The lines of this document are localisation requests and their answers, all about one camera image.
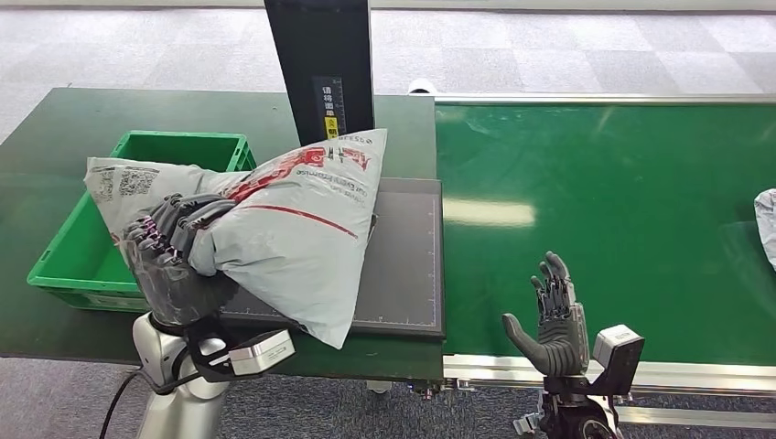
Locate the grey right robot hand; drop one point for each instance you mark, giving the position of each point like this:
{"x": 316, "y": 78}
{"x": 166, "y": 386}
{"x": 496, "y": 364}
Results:
{"x": 561, "y": 345}

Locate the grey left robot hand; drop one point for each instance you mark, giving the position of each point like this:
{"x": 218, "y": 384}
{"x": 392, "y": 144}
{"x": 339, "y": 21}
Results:
{"x": 163, "y": 285}

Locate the grey poly mailer package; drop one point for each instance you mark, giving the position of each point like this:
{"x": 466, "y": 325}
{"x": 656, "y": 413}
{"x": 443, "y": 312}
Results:
{"x": 303, "y": 242}
{"x": 767, "y": 224}

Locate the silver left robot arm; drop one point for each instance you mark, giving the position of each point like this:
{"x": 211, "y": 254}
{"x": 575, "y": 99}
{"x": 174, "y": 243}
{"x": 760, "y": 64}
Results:
{"x": 176, "y": 406}

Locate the green conveyor belt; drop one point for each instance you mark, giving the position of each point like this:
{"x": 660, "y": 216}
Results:
{"x": 606, "y": 182}

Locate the green plastic crate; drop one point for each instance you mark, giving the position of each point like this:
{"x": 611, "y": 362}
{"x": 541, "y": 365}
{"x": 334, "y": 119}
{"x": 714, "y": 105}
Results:
{"x": 79, "y": 260}

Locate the black scanner base platform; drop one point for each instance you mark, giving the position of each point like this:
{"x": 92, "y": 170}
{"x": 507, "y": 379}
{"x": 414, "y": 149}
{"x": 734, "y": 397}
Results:
{"x": 406, "y": 260}

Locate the white table foot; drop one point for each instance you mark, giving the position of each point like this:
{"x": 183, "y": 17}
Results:
{"x": 379, "y": 387}

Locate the dark green table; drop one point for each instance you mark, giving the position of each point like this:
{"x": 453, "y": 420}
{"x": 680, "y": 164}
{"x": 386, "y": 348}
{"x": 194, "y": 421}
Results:
{"x": 48, "y": 127}

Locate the black yellow column label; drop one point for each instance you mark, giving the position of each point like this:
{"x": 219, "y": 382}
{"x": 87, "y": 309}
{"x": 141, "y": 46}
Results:
{"x": 328, "y": 103}

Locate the black scanner column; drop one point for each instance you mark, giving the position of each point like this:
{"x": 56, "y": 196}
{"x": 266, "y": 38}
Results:
{"x": 321, "y": 42}

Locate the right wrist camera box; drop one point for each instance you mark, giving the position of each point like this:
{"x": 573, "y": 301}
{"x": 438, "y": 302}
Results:
{"x": 618, "y": 348}

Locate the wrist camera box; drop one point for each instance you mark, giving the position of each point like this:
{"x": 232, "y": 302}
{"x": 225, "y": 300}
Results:
{"x": 618, "y": 348}
{"x": 260, "y": 354}

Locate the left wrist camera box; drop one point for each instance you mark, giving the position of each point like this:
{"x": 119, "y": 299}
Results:
{"x": 260, "y": 354}

